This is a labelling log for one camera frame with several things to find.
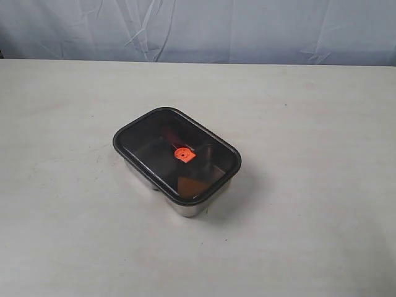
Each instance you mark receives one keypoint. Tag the stainless steel lunch box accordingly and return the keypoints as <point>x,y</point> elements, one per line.
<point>183,210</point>

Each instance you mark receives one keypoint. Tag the grey fabric backdrop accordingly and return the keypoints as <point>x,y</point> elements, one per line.
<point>248,32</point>

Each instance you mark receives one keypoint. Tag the red toy sausage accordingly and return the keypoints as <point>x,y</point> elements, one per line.
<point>172,138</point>

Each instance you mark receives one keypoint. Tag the yellow toy cheese wedge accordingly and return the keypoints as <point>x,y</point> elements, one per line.
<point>188,188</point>

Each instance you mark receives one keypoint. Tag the transparent lid with orange seal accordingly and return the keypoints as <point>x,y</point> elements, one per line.
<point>204,156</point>

